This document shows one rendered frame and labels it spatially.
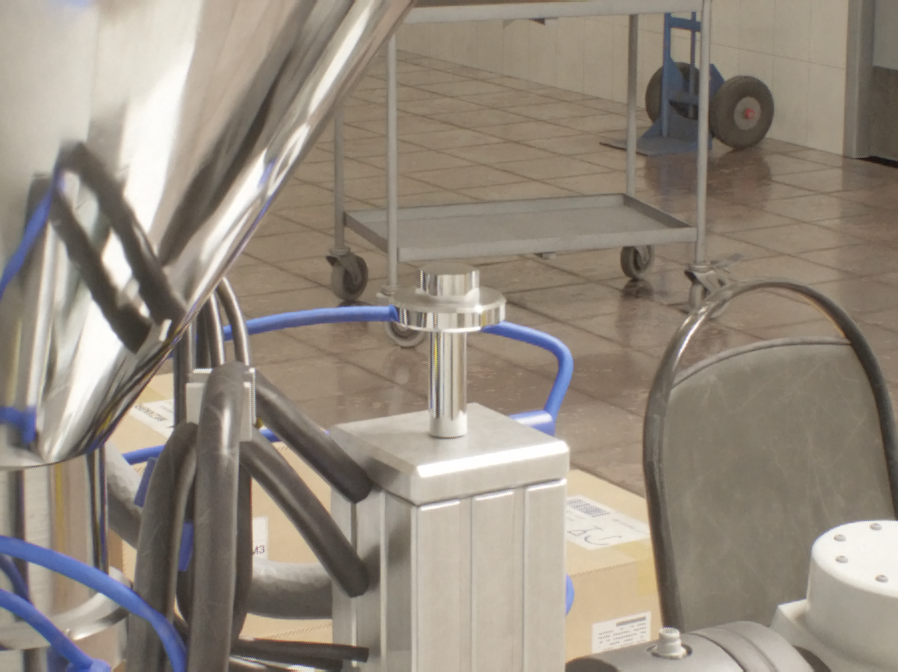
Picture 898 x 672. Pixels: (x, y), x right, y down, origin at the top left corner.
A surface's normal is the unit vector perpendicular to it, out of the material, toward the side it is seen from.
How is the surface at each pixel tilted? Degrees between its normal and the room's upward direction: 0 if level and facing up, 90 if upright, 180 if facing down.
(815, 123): 90
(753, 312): 0
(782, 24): 90
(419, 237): 0
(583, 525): 0
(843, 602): 91
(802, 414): 77
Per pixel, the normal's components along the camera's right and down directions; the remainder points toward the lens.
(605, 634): 0.53, 0.21
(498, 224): 0.00, -0.97
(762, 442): 0.64, -0.04
